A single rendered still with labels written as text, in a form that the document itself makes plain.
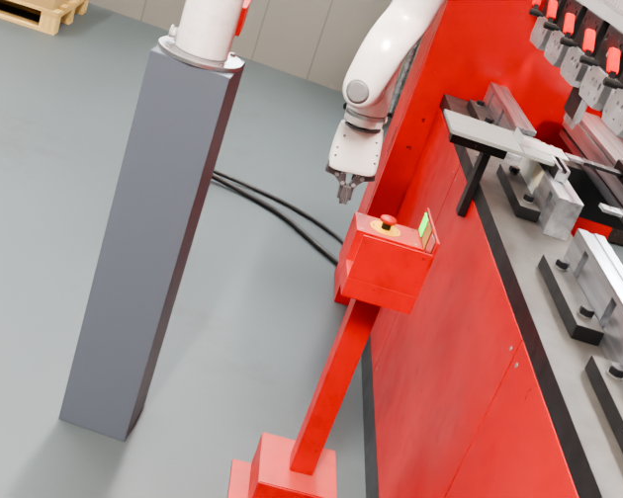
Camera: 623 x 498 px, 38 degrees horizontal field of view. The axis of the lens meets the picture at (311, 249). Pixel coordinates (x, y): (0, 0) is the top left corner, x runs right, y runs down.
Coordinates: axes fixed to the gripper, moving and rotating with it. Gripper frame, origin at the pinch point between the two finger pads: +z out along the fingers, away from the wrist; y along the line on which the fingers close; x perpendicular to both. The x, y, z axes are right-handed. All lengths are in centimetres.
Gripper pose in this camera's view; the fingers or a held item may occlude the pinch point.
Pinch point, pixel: (344, 193)
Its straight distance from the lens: 191.9
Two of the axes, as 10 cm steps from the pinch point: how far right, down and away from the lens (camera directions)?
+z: -2.3, 8.8, 4.1
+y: -9.7, -2.1, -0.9
